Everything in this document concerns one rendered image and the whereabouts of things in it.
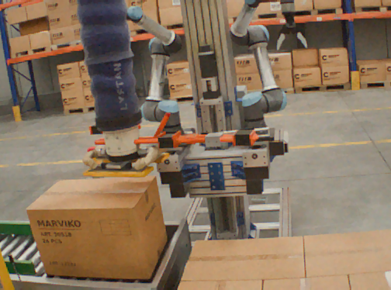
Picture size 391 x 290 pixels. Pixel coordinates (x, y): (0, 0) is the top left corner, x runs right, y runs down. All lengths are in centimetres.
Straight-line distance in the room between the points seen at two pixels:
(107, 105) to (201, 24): 91
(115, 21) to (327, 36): 874
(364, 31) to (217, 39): 814
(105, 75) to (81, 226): 73
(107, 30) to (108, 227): 90
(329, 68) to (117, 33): 751
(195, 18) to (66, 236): 145
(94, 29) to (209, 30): 89
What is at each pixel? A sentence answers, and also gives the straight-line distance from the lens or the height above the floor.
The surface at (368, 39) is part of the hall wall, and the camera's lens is 1054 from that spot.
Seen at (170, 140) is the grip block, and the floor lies 122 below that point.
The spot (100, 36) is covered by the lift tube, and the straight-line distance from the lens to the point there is 190.
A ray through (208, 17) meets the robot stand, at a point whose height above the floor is 173.
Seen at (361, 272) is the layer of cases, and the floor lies 54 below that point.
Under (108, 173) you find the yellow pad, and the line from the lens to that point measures 200.
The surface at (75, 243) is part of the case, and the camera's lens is 218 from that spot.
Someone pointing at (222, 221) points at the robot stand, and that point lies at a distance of 282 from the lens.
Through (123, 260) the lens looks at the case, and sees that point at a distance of 212.
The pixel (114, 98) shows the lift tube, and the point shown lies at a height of 143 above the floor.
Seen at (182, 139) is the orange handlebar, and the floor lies 121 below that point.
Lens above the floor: 172
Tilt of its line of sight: 16 degrees down
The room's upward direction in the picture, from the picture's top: 8 degrees counter-clockwise
